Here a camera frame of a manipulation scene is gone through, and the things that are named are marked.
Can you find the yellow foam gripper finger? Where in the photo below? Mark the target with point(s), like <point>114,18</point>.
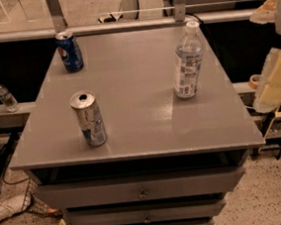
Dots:
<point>268,92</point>
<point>265,13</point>

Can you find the clear plastic water bottle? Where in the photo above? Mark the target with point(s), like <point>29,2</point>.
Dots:
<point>188,60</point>

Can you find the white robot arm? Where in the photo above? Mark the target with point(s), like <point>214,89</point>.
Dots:
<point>268,91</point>

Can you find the small clear water bottle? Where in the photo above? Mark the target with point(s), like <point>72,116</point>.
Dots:
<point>8,99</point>

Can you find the roll of masking tape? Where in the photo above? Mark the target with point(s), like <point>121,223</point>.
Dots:
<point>254,81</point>

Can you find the grey drawer cabinet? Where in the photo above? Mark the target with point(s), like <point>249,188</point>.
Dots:
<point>149,129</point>

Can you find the silver blue drink can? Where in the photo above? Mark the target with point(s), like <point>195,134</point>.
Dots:
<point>89,117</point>

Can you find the blue Pepsi can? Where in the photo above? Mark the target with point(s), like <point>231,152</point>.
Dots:
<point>69,51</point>

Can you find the middle grey drawer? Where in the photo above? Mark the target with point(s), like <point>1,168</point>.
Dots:
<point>158,211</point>

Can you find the top grey drawer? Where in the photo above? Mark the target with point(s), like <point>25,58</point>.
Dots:
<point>140,188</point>

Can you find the white crumpled cloth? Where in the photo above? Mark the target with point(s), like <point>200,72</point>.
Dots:
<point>14,205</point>

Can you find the black tripod leg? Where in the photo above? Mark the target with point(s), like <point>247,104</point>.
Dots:
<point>7,151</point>

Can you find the wire mesh basket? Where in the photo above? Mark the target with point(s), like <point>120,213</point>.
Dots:
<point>34,205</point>

